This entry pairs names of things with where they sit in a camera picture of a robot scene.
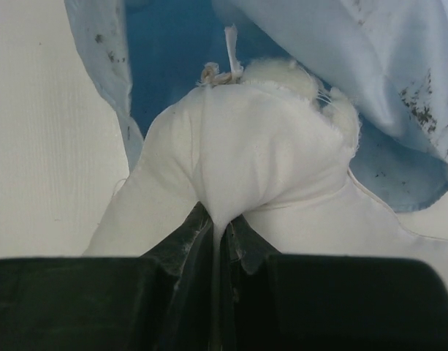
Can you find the white pillow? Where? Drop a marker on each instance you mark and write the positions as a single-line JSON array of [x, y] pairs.
[[249, 143]]

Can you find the light blue pillowcase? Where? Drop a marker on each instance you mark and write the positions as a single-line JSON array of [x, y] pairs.
[[389, 57]]

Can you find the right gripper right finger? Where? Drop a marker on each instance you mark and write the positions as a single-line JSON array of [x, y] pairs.
[[276, 301]]

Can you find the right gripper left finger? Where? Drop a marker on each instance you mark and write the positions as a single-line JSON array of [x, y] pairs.
[[158, 301]]

